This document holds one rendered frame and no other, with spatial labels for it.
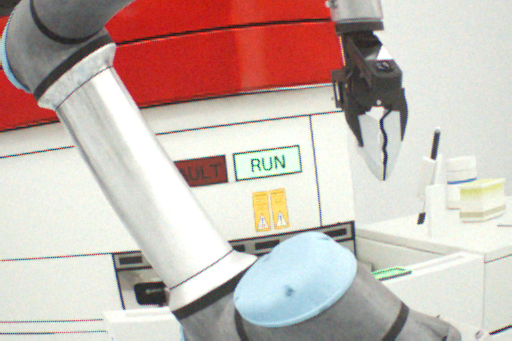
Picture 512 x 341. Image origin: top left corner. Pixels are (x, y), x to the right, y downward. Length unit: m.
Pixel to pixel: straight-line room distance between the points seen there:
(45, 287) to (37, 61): 0.89
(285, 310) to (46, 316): 1.03
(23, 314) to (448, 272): 0.87
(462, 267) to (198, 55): 0.70
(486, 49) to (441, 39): 0.21
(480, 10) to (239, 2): 2.02
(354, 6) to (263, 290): 0.54
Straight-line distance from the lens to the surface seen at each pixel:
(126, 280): 2.10
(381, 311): 1.16
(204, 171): 2.12
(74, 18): 1.20
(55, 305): 2.10
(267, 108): 2.15
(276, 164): 2.15
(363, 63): 1.52
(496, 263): 1.65
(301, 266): 1.14
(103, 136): 1.26
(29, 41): 1.26
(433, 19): 3.91
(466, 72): 3.95
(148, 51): 2.05
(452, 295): 1.62
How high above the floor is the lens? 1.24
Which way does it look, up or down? 3 degrees down
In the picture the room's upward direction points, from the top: 7 degrees counter-clockwise
